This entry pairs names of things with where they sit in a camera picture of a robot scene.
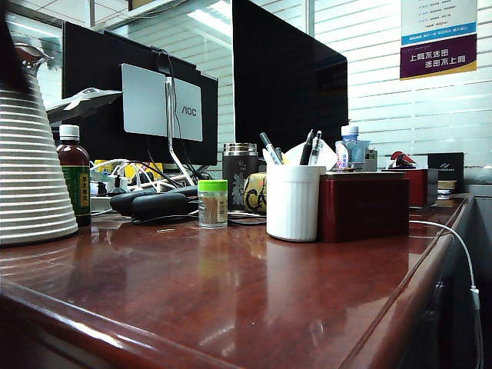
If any yellow tin black print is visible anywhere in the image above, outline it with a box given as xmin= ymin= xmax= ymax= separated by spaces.
xmin=243 ymin=172 xmax=268 ymax=214

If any black AOC monitor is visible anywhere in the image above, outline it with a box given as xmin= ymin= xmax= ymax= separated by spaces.
xmin=62 ymin=21 xmax=219 ymax=167

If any small jar green lid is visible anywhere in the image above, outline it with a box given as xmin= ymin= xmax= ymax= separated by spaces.
xmin=197 ymin=179 xmax=229 ymax=230

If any water bottle blue cap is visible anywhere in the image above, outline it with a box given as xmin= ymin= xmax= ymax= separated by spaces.
xmin=334 ymin=125 xmax=362 ymax=172

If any dark thermos cup steel lid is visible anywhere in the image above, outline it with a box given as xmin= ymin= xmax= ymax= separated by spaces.
xmin=222 ymin=142 xmax=259 ymax=213

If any red gift box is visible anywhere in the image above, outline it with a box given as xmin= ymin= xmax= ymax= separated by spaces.
xmin=382 ymin=168 xmax=439 ymax=208

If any dark red wooden box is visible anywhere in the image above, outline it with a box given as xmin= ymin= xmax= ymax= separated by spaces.
xmin=317 ymin=171 xmax=411 ymax=244

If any white power strip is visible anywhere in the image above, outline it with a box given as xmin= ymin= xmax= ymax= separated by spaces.
xmin=90 ymin=168 xmax=170 ymax=211

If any grey model airplane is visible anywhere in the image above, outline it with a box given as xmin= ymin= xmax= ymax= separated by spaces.
xmin=45 ymin=88 xmax=124 ymax=124

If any clear pen black cap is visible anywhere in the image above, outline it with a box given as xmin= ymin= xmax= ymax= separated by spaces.
xmin=307 ymin=130 xmax=323 ymax=167

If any white charging cable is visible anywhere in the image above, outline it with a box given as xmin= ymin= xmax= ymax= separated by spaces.
xmin=409 ymin=220 xmax=485 ymax=369

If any black padded pouch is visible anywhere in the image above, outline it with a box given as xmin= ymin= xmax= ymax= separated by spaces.
xmin=110 ymin=186 xmax=199 ymax=214
xmin=130 ymin=193 xmax=189 ymax=222

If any black marker pen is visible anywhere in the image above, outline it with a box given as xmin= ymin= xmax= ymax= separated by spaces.
xmin=259 ymin=132 xmax=284 ymax=165

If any black monitor cable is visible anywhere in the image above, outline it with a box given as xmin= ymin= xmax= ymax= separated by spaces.
xmin=155 ymin=48 xmax=185 ymax=139

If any red black ornament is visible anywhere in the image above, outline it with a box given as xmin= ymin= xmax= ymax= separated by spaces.
xmin=387 ymin=151 xmax=418 ymax=170

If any white ribbed pen holder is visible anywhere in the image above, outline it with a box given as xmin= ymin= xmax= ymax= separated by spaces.
xmin=266 ymin=164 xmax=327 ymax=243

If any black desk cable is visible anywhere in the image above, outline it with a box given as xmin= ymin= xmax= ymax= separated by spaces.
xmin=132 ymin=213 xmax=268 ymax=228

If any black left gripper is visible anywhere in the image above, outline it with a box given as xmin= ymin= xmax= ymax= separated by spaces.
xmin=0 ymin=0 xmax=24 ymax=91

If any silver monitor stand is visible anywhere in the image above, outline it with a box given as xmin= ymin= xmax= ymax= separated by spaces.
xmin=121 ymin=63 xmax=204 ymax=186

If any office desk partition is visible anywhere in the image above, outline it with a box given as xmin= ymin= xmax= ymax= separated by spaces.
xmin=441 ymin=186 xmax=492 ymax=369

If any large black monitor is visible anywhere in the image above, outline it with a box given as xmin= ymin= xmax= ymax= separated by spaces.
xmin=231 ymin=0 xmax=349 ymax=155

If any black box white logo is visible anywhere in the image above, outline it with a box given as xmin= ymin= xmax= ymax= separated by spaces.
xmin=427 ymin=152 xmax=465 ymax=195

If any small grey box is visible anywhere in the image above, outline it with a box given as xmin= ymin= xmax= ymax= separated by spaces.
xmin=364 ymin=149 xmax=380 ymax=172

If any white ribbed thermos jug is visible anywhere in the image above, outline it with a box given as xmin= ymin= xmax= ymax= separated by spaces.
xmin=0 ymin=43 xmax=80 ymax=247

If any yellow box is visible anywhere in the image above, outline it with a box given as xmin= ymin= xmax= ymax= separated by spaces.
xmin=94 ymin=159 xmax=165 ymax=181

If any brown bottle green label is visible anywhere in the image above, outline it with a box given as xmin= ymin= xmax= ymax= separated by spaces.
xmin=56 ymin=125 xmax=92 ymax=228

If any white tissue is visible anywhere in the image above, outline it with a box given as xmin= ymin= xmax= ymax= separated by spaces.
xmin=262 ymin=138 xmax=337 ymax=172

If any purple white wall poster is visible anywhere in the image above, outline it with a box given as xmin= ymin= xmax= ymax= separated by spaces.
xmin=400 ymin=0 xmax=479 ymax=81

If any clear plastic packet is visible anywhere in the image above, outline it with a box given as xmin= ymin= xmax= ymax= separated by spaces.
xmin=355 ymin=140 xmax=372 ymax=170

